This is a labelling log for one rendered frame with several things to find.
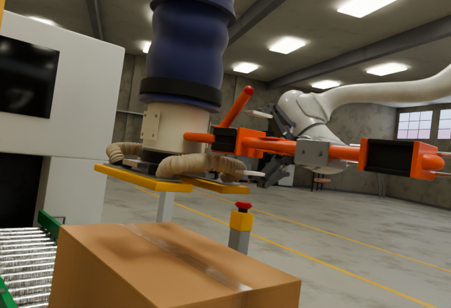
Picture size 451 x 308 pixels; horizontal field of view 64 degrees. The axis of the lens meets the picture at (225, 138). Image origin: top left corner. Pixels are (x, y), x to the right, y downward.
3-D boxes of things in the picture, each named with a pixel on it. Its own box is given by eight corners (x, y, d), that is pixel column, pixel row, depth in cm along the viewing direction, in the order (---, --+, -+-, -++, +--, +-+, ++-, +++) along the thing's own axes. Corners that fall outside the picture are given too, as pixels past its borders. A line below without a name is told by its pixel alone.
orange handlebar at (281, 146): (121, 134, 116) (123, 123, 116) (194, 145, 136) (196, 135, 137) (433, 175, 47) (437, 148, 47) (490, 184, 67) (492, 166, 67)
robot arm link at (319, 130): (309, 180, 98) (286, 144, 105) (338, 182, 108) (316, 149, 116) (337, 156, 93) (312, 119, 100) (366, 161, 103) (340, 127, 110)
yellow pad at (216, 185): (152, 174, 114) (154, 158, 114) (177, 176, 121) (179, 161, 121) (221, 193, 88) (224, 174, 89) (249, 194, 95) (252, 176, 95)
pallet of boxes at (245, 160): (243, 181, 1655) (247, 157, 1659) (249, 182, 1584) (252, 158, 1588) (221, 178, 1623) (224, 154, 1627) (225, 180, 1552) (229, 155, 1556)
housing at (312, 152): (291, 162, 64) (294, 137, 64) (313, 166, 69) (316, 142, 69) (325, 168, 59) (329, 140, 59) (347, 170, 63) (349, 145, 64)
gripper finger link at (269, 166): (278, 149, 91) (280, 153, 92) (252, 176, 85) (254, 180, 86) (291, 150, 88) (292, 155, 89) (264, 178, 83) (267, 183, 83)
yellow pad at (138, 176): (92, 170, 101) (95, 152, 101) (125, 172, 108) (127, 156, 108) (155, 191, 76) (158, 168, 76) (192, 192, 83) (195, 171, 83)
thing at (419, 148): (356, 170, 54) (360, 137, 54) (378, 172, 59) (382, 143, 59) (415, 178, 48) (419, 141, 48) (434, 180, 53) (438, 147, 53)
